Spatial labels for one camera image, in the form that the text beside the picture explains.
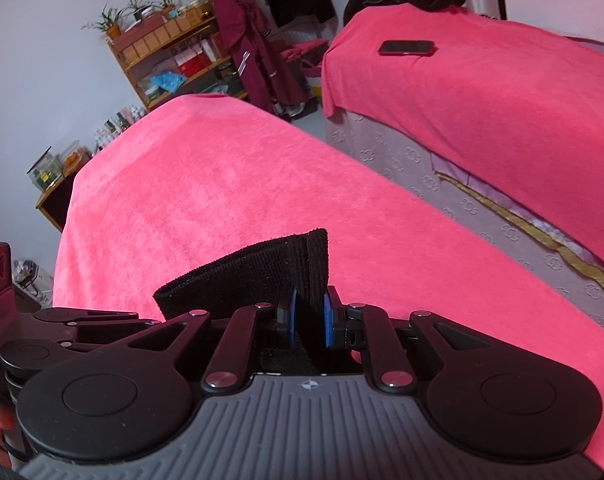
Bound grey patterned bed base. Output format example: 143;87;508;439
324;106;604;307

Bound maroon jacket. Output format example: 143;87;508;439
201;0;309;112

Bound wooden shelf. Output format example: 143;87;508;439
106;1;249;112

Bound black pants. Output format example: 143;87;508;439
153;228;355;376

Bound glass fish tank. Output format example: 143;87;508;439
26;147;64;192

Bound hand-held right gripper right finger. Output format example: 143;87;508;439
322;285;503;394

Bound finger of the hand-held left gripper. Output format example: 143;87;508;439
33;306;164;347

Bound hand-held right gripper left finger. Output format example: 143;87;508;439
104;286;300;395

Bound row of small bottles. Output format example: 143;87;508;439
93;104;149;147

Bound dark low cabinet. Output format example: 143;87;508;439
35;175;77;234

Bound black phone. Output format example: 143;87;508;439
379;39;436;57

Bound glass jar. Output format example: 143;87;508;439
61;140;92;177

